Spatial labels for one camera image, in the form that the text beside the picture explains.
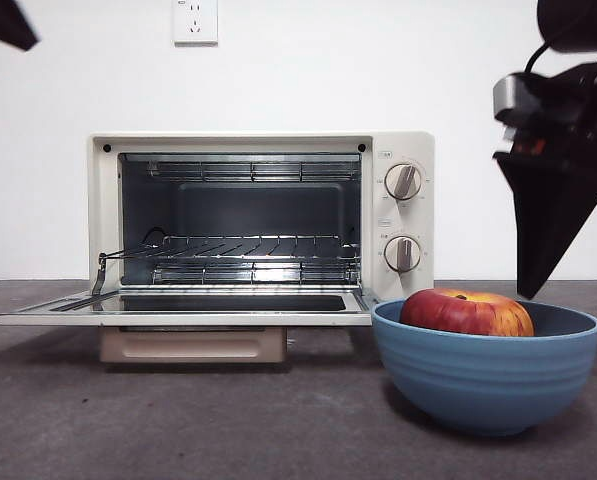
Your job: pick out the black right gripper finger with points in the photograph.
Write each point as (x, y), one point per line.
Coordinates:
(548, 225)

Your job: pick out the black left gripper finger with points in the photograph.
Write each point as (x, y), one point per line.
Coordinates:
(3, 20)

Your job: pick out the red apple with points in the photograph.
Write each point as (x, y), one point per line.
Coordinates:
(458, 312)

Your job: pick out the blue bowl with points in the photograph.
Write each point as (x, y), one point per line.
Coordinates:
(483, 385)

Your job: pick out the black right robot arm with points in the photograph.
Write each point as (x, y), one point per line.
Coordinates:
(578, 22)

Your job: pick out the small-pointer beige oven knob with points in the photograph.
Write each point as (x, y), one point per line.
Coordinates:
(403, 254)

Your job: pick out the large-pointer beige oven knob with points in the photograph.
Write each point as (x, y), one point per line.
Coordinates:
(403, 181)

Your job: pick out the cream Toshiba toaster oven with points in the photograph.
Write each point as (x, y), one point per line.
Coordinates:
(403, 145)

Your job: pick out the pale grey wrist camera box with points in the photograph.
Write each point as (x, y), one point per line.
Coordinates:
(510, 95)

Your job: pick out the white wall socket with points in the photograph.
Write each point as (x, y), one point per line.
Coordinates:
(195, 30)

